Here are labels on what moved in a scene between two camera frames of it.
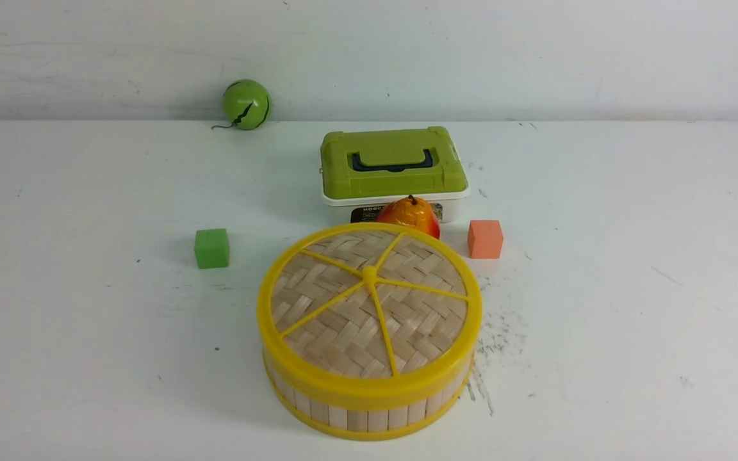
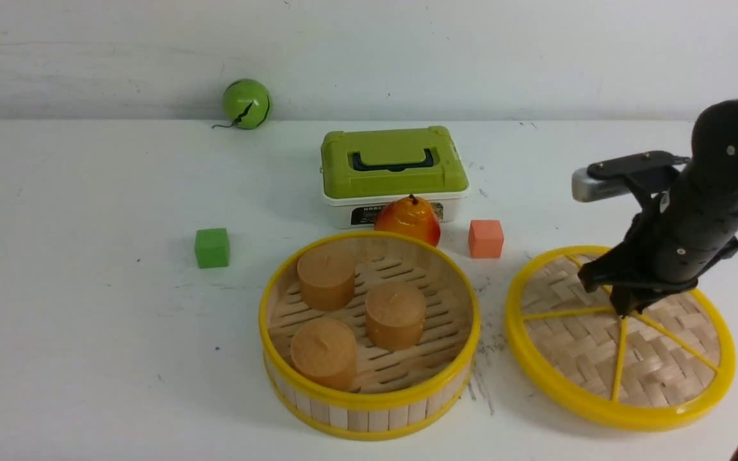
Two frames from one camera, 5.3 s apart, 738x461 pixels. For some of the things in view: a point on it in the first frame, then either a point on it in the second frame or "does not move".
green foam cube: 212,248 does not move
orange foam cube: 485,239 does not move
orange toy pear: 412,212 does not move
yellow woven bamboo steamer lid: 369,310 → 669,365
